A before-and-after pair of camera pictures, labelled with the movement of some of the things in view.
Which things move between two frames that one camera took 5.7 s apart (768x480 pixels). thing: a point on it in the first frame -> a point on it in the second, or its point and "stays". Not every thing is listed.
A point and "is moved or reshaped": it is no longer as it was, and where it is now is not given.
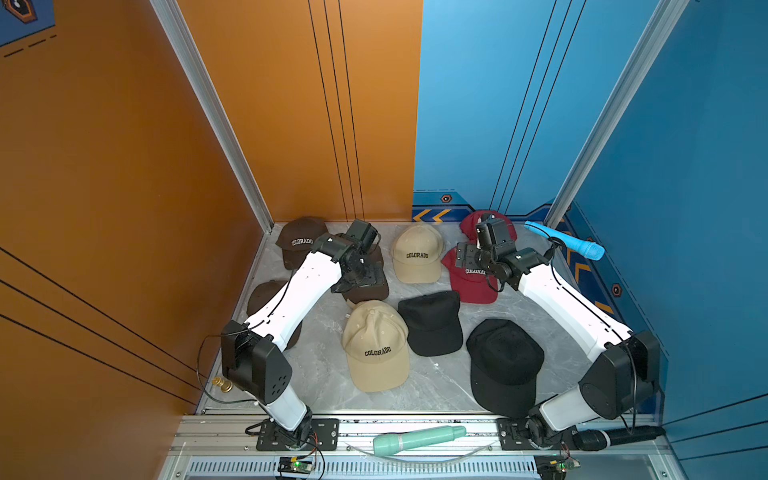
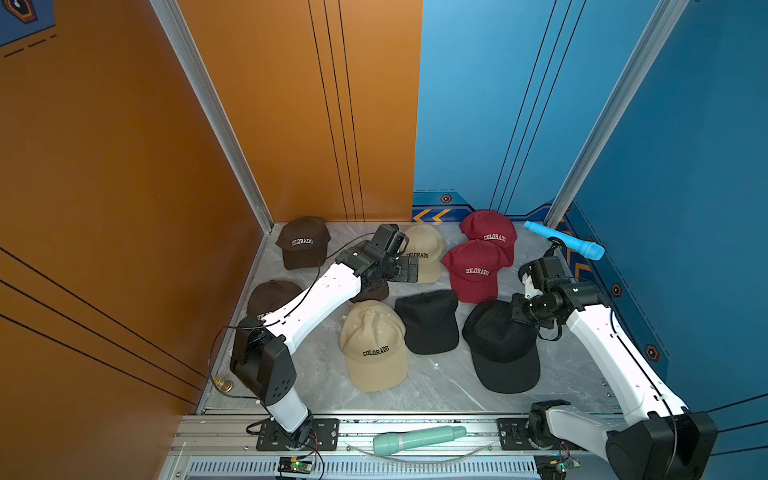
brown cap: (374, 292) stays
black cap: (432, 322) stays
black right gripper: (470, 250) -> (516, 301)
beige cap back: (417, 254) stays
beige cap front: (375, 337) stays
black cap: (505, 360) is moved or reshaped
